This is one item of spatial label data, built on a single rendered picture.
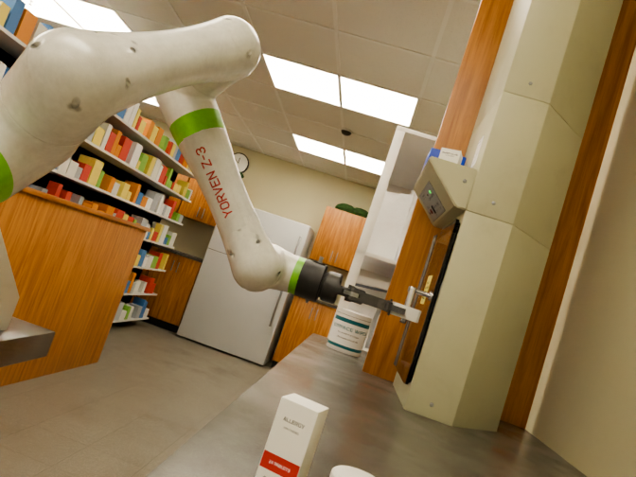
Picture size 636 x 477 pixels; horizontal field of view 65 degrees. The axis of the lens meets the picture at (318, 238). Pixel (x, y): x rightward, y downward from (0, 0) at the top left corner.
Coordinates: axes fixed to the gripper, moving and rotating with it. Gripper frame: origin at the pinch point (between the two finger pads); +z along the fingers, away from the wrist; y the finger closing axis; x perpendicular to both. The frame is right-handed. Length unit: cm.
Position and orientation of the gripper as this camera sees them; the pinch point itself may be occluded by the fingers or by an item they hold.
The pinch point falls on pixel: (404, 311)
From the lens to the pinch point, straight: 120.6
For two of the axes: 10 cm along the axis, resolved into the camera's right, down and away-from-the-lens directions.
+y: 0.7, 1.2, 9.9
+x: -3.2, 9.4, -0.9
